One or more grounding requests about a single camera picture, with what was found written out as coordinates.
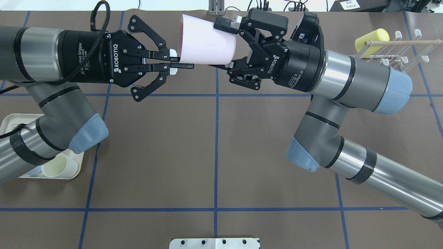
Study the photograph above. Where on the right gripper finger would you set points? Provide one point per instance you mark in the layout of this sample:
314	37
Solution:
231	26
237	65

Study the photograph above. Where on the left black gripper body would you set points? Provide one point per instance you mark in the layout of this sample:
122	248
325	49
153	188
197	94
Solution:
80	57

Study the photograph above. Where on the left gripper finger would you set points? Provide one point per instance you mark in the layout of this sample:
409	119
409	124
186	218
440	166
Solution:
166	68
168	55

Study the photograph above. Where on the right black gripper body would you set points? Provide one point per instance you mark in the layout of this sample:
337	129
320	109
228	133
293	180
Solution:
300	67

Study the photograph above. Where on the pink plastic cup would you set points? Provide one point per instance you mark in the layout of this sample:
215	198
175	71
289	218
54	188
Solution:
201	43

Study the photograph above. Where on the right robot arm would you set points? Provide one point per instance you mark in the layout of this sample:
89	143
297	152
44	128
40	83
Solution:
337	85

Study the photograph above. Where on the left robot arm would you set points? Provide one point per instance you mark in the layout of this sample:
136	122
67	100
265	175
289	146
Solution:
49	64

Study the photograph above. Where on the cream plastic cup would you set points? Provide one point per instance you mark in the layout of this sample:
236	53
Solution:
62	166

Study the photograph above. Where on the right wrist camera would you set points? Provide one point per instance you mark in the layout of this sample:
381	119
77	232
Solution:
306	30

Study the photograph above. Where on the white wire cup rack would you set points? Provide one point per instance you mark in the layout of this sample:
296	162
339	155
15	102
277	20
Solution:
396	52

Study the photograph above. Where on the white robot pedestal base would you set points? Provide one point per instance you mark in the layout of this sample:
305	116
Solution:
215	243

